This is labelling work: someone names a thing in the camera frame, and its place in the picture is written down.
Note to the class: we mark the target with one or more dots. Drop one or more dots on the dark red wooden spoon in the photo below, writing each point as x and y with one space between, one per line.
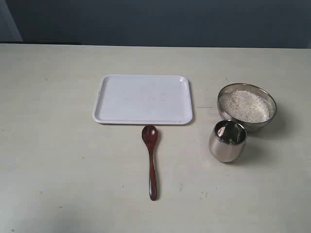
149 137

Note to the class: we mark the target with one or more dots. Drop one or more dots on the steel bowl with rice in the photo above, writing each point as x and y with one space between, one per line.
250 127

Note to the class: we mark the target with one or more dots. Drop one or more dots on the stainless steel cup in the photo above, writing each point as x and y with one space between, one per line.
227 140

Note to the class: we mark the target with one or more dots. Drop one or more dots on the white rectangular plastic tray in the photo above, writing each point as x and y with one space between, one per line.
143 99

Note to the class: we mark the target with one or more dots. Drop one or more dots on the white granular powder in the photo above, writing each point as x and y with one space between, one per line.
245 106

